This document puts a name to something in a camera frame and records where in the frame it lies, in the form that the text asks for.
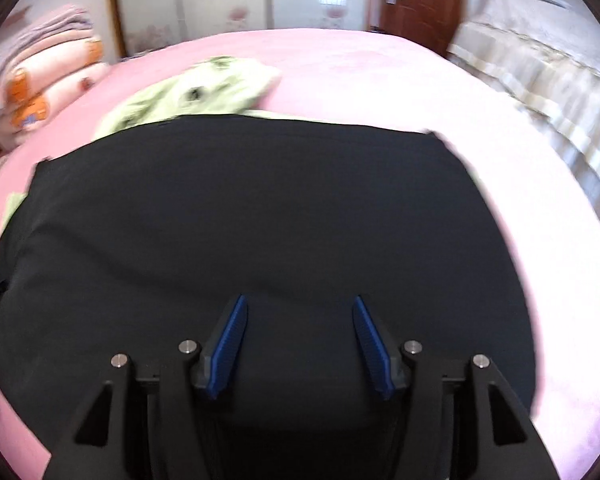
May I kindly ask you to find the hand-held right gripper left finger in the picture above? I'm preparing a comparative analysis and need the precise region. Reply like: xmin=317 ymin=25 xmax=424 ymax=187
xmin=42 ymin=294 xmax=249 ymax=480

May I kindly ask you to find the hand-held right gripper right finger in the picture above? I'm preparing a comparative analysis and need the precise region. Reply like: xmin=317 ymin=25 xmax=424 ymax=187
xmin=352 ymin=295 xmax=561 ymax=480

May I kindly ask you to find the green and black hooded jacket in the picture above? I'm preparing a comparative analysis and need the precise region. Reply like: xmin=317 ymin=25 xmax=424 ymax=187
xmin=0 ymin=55 xmax=543 ymax=480

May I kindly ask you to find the folded pink bear-print quilt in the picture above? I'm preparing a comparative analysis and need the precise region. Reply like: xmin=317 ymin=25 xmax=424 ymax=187
xmin=0 ymin=35 xmax=106 ymax=151

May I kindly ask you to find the stack of folded pink quilts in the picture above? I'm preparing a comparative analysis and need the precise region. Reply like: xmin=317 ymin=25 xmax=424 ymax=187
xmin=0 ymin=4 xmax=93 ymax=131

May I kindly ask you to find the pink bed blanket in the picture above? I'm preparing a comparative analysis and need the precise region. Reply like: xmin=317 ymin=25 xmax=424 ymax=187
xmin=0 ymin=27 xmax=600 ymax=480

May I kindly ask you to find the floral sliding-door wardrobe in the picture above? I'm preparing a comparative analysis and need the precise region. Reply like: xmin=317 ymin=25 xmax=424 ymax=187
xmin=105 ymin=0 xmax=381 ymax=56

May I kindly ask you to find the brown wooden door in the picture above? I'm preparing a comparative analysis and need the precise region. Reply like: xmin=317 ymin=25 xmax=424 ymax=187
xmin=379 ymin=0 xmax=468 ymax=58

